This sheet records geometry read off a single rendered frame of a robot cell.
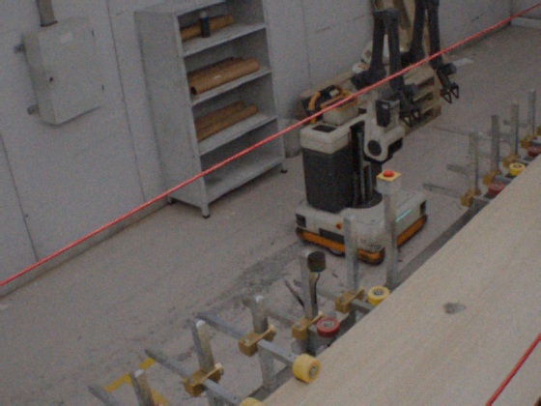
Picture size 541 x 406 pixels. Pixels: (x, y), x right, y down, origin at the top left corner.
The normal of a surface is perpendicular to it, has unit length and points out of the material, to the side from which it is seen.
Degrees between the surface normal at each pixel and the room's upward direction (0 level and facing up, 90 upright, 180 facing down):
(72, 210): 90
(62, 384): 0
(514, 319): 0
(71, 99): 90
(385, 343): 0
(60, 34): 90
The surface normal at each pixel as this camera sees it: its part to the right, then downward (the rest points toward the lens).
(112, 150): 0.73, 0.24
